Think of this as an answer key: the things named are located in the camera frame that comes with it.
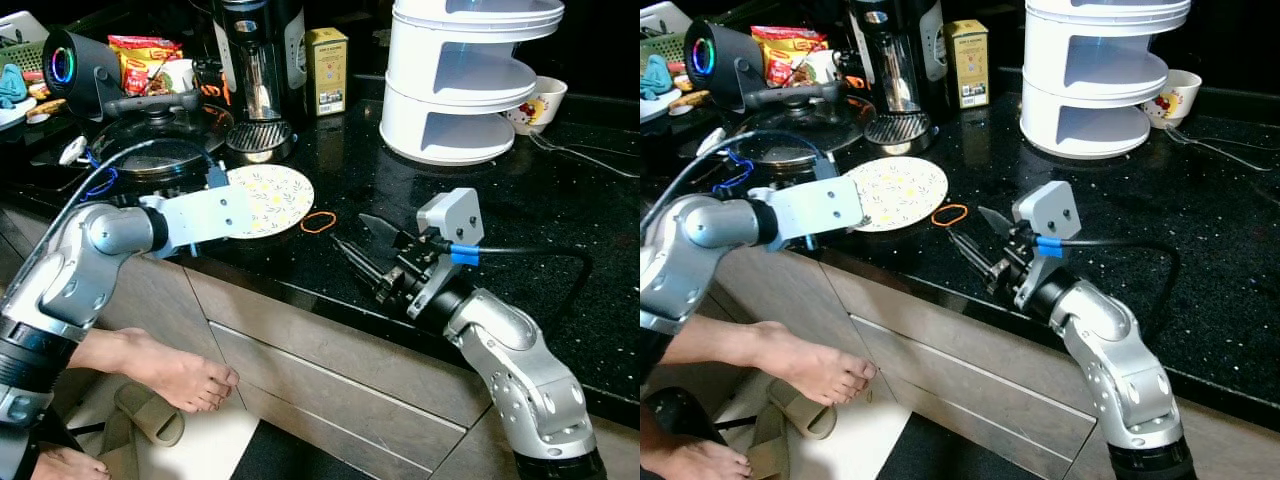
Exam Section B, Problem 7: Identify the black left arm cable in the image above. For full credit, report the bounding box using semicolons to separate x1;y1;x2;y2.
672;130;831;216
35;138;219;263

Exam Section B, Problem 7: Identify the counter cabinet front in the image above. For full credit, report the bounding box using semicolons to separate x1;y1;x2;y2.
700;235;1280;480
0;205;641;480

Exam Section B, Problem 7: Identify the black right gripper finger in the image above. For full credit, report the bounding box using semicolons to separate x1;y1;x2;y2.
976;205;1031;248
358;213;428;257
332;237;403;302
950;231;1006;292

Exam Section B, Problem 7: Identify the small white plate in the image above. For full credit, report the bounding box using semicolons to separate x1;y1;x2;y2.
640;88;713;123
0;95;69;132

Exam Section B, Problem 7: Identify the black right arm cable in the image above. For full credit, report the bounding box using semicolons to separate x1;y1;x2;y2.
448;240;595;336
1035;233;1185;346

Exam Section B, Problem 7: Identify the black pot with glass lid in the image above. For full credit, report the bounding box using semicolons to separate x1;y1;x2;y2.
30;92;239;196
670;85;881;186

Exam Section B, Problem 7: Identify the yellow tea box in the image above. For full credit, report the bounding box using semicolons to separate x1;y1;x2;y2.
305;27;350;117
945;20;991;110

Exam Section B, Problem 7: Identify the white tiered plastic container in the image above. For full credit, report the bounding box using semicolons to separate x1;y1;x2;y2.
1020;0;1193;161
378;0;567;167

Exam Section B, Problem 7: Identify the person's bare foot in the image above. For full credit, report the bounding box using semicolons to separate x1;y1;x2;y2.
640;430;753;480
68;327;242;414
665;320;879;407
28;445;113;480

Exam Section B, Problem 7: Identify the black round speaker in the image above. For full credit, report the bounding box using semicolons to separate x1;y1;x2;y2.
683;20;766;113
42;29;123;121

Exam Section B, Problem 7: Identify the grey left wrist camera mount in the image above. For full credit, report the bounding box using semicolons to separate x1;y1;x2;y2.
140;183;257;259
748;178;867;251

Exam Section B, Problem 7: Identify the red yellow noodle packet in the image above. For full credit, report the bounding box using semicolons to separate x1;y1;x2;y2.
750;25;829;89
107;35;185;97

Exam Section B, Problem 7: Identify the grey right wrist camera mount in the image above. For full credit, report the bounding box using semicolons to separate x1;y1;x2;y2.
1010;180;1083;311
405;188;487;323

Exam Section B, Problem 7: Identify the blue cord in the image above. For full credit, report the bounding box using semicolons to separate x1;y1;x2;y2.
722;148;756;193
80;148;121;201

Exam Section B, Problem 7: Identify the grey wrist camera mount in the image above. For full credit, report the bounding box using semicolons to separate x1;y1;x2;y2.
748;178;867;251
405;188;487;323
140;183;257;259
1010;180;1083;311

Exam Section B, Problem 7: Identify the green plastic basket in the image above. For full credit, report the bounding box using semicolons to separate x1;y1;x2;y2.
0;10;53;76
640;0;696;66

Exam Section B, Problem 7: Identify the white cup red print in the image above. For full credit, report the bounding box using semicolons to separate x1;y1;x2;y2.
505;76;569;137
1140;68;1204;129

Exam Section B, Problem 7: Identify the beige slipper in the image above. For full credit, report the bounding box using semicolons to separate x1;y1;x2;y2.
766;378;839;442
113;383;187;448
92;408;143;480
742;405;793;480

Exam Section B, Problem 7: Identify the steel spoon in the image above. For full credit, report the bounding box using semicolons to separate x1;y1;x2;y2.
1165;125;1280;173
527;130;641;182

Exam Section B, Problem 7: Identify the teal cloth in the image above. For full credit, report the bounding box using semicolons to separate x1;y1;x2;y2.
640;55;676;101
0;63;30;109

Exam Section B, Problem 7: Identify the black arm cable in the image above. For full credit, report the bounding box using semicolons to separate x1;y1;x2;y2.
35;138;219;263
672;130;831;216
448;240;595;336
1035;233;1185;346

